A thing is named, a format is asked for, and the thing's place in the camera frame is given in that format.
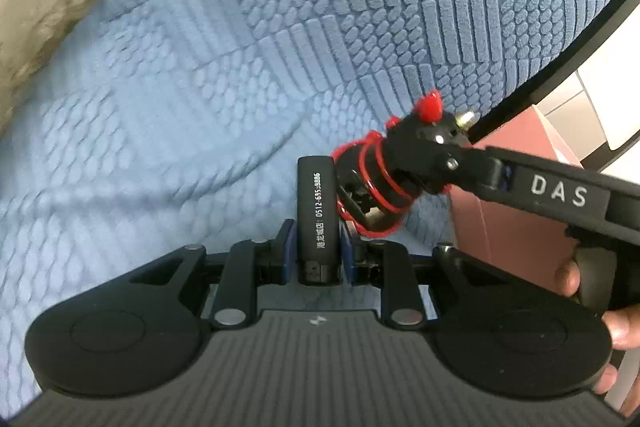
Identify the pink cardboard box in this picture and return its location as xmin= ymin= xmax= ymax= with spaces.
xmin=447 ymin=107 xmax=587 ymax=294

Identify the person's right hand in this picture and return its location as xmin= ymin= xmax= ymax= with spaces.
xmin=555 ymin=259 xmax=640 ymax=418

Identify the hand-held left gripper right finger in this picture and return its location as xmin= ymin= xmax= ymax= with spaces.
xmin=339 ymin=227 xmax=501 ymax=330

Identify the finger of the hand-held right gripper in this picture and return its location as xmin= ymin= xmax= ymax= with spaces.
xmin=385 ymin=113 xmax=517 ymax=208

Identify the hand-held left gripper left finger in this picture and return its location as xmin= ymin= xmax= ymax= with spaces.
xmin=127 ymin=219 xmax=296 ymax=328

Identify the black lighter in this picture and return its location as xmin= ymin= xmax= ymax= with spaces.
xmin=296 ymin=155 xmax=341 ymax=287

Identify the red spring shock absorber toy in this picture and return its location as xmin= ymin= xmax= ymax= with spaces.
xmin=332 ymin=89 xmax=478 ymax=240

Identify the blue textured blanket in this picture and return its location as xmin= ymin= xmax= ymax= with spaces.
xmin=0 ymin=0 xmax=640 ymax=408

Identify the cream leather padded panel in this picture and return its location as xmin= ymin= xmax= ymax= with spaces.
xmin=535 ymin=0 xmax=640 ymax=174

